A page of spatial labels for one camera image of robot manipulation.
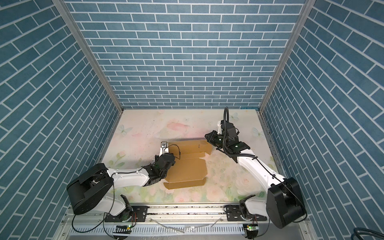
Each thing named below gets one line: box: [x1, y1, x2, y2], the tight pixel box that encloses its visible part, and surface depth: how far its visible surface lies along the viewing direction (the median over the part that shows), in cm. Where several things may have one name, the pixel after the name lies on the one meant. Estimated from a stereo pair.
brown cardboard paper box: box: [163, 139, 212, 190], surface depth 86 cm
